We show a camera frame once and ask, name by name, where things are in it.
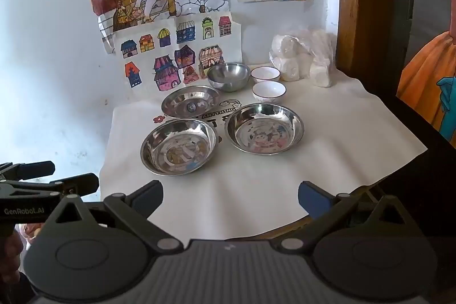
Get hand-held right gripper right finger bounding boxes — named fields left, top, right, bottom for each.
left=277, top=180, right=417, bottom=252

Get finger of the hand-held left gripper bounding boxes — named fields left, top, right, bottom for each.
left=0, top=173, right=100, bottom=200
left=0, top=161, right=56, bottom=181

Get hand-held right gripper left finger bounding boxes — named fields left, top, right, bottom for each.
left=44, top=179, right=184, bottom=254

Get stainless steel plate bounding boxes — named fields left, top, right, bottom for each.
left=224, top=103, right=305, bottom=156
left=140, top=119, right=218, bottom=176

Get steel plate with blue sticker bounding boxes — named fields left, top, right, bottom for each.
left=161, top=85, right=221, bottom=119

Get white red-rimmed bowl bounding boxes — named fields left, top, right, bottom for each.
left=251, top=66, right=281, bottom=84
left=252, top=81, right=286, bottom=105

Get stainless steel bowl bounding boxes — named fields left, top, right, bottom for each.
left=207, top=63, right=251, bottom=93

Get white printed cloth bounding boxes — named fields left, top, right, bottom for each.
left=99, top=67, right=428, bottom=240

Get plastic bag of white rolls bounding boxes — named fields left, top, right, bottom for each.
left=269, top=28, right=337, bottom=88

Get coloured houses drawing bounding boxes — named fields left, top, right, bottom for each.
left=101, top=13, right=243, bottom=101

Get orange cartoon poster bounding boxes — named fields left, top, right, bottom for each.
left=396, top=0, right=456, bottom=142

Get wooden door frame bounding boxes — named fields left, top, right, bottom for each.
left=336, top=0, right=417, bottom=84

